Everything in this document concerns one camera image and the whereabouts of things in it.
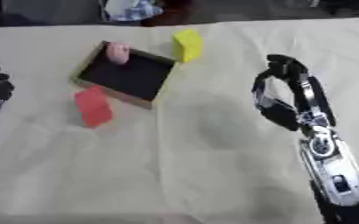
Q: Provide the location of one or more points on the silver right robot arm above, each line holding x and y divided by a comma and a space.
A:
336, 172

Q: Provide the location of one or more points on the yellow block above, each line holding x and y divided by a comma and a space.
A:
188, 45

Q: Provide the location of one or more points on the tan cardboard box black inside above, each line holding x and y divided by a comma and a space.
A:
126, 75

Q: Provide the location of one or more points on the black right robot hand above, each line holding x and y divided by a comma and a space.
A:
282, 112

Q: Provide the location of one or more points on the red block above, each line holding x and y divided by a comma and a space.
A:
92, 107

